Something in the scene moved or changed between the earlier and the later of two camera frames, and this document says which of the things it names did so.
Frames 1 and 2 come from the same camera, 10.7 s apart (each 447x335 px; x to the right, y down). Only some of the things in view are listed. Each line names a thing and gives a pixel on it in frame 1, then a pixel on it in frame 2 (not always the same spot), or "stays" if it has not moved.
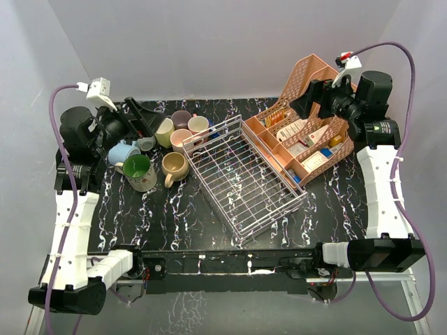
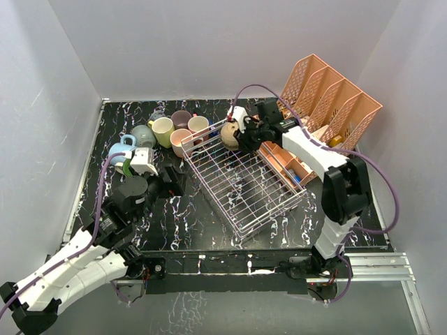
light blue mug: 119,153 stays
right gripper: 318,91 → 243,139
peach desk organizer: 299,146 stays
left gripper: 146,121 → 170,188
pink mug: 177,137 stays
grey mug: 147,144 stays
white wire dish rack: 251,189 stays
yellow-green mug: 165,133 stays
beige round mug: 174,167 → 227,132
